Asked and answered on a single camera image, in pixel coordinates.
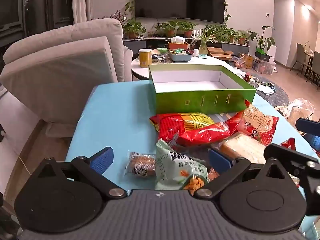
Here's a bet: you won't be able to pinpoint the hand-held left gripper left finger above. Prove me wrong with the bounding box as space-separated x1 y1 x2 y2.
35 147 127 200

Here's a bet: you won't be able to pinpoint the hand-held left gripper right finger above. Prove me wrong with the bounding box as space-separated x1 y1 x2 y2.
195 148 294 199

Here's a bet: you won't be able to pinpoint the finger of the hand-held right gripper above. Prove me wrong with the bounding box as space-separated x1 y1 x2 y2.
264 144 320 215
295 117 320 152

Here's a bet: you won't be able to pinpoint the clear bread packet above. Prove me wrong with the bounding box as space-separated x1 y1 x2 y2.
219 133 267 164

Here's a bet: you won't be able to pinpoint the small brown cake packet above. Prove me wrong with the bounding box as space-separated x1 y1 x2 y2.
125 151 157 179

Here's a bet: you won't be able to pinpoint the red yellow snack bag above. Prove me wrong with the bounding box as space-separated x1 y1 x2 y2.
149 112 230 147

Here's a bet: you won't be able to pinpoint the green white snack packet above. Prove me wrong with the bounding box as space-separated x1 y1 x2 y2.
154 139 209 197

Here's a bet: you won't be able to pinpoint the red rice cracker bag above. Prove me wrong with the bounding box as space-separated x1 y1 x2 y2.
225 100 280 147

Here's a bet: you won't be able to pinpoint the green cardboard box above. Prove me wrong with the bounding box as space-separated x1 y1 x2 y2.
148 64 257 115

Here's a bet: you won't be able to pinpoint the small red packet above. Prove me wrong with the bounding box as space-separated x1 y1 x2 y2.
280 137 297 150

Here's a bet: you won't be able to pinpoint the clear plastic bag with food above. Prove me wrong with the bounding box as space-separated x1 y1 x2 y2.
275 99 316 130

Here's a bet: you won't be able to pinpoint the dark marble round table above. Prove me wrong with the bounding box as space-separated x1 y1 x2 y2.
240 67 290 108

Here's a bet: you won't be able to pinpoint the white paper sheet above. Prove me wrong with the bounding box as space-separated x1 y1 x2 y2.
256 84 275 95

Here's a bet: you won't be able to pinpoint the clear storage boxes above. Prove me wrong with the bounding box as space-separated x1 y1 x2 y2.
252 60 277 75

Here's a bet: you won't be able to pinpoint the white cabinet box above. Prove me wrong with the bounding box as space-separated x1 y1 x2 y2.
265 45 277 63

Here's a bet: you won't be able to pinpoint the green black box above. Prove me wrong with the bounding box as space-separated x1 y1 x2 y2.
255 49 270 62

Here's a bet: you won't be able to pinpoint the tall broad-leaf plant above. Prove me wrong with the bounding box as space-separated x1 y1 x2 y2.
247 26 275 52

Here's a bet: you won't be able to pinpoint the beige armchair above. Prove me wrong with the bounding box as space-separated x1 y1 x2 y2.
0 18 133 138

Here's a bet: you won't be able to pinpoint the open cardboard box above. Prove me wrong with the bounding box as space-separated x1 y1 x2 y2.
207 47 234 60

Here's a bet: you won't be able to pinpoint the potted green plant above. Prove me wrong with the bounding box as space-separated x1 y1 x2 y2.
205 24 225 43
122 19 147 40
224 27 238 43
160 21 179 37
179 21 198 38
236 30 250 45

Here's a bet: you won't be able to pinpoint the yellow can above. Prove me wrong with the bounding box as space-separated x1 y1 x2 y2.
139 48 152 68

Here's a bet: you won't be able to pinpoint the teal basket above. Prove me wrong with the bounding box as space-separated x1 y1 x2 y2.
169 51 193 62

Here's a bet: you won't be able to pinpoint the glass vase with plant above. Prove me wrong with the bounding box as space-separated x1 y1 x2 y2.
199 31 218 55

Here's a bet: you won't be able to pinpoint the pen holder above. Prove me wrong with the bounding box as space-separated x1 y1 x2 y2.
189 36 199 52

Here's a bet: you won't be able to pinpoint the pile of small packets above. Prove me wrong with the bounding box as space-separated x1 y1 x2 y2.
151 47 173 63

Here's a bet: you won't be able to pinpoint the orange tissue box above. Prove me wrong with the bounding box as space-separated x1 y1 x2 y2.
168 37 189 50

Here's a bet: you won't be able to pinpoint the red flower plant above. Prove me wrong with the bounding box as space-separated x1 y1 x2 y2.
110 10 127 27

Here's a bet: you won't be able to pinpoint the white curtain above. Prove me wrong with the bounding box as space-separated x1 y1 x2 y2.
72 0 93 24

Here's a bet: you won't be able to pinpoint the black television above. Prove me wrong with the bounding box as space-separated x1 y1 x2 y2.
135 0 226 24

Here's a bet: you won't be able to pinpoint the dark glass window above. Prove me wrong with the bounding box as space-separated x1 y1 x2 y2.
0 0 74 53

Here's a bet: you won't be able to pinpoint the white cable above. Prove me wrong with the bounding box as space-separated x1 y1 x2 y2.
16 155 32 175

